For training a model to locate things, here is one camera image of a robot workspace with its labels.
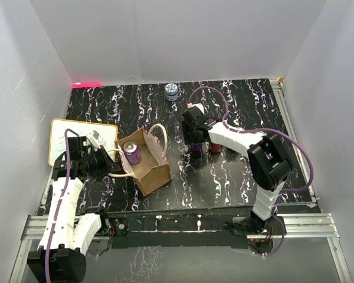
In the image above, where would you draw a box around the purple soda can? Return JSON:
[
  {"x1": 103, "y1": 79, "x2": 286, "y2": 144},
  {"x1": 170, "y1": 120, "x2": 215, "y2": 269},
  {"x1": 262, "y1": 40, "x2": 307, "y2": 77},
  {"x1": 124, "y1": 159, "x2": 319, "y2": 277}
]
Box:
[
  {"x1": 123, "y1": 140, "x2": 141, "y2": 165},
  {"x1": 189, "y1": 143, "x2": 202, "y2": 152}
]

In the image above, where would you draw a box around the red cola can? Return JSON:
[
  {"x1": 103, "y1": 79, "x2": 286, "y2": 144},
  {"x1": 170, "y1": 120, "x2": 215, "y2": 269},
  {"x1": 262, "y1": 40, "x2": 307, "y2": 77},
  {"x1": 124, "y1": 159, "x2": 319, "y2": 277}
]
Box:
[{"x1": 210, "y1": 143, "x2": 223, "y2": 153}]

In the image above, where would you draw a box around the patterned canvas tote bag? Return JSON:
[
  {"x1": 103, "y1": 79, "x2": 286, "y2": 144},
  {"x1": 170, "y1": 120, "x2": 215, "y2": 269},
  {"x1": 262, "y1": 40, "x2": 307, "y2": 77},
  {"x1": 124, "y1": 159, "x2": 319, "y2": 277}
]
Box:
[{"x1": 109, "y1": 123, "x2": 172, "y2": 196}]

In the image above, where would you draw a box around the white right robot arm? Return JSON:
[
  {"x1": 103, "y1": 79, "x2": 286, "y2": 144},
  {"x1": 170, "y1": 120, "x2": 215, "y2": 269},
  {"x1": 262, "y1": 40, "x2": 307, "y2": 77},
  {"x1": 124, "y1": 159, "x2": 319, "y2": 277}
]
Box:
[{"x1": 182, "y1": 103, "x2": 293, "y2": 234}]

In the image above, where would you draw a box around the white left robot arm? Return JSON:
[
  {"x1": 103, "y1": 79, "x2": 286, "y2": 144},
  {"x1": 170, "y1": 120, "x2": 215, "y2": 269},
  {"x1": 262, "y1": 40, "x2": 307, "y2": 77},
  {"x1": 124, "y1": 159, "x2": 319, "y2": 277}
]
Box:
[{"x1": 27, "y1": 131, "x2": 114, "y2": 282}]

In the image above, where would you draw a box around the blue white round jar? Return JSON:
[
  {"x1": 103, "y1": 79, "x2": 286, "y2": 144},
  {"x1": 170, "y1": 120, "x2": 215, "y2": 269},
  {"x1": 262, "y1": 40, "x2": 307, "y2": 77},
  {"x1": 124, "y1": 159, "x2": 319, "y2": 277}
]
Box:
[{"x1": 165, "y1": 83, "x2": 179, "y2": 101}]

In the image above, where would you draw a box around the pink tape strip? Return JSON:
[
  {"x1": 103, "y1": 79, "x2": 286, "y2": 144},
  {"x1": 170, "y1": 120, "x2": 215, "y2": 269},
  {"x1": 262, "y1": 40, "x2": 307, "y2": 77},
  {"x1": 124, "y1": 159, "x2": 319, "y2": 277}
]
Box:
[{"x1": 72, "y1": 83, "x2": 101, "y2": 89}]

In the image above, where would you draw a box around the small whiteboard orange frame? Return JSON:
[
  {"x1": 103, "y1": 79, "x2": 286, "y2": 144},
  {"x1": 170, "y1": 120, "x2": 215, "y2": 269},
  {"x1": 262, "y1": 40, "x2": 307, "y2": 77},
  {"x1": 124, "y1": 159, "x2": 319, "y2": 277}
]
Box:
[{"x1": 48, "y1": 119, "x2": 118, "y2": 167}]

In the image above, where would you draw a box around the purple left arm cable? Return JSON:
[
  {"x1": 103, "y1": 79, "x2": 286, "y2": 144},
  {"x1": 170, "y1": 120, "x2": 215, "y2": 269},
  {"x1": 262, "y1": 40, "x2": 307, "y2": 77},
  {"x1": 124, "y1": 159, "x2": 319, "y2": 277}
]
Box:
[{"x1": 44, "y1": 129, "x2": 82, "y2": 283}]

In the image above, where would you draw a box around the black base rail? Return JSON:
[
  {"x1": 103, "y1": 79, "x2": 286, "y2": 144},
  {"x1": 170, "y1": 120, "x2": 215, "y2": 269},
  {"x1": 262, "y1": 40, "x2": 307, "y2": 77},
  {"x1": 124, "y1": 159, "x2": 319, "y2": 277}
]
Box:
[{"x1": 107, "y1": 206, "x2": 286, "y2": 249}]

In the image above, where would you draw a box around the aluminium frame rail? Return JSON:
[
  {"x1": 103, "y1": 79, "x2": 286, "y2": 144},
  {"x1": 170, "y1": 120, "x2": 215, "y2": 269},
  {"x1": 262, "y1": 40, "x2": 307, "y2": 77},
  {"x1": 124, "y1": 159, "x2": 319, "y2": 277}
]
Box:
[{"x1": 270, "y1": 79, "x2": 352, "y2": 282}]

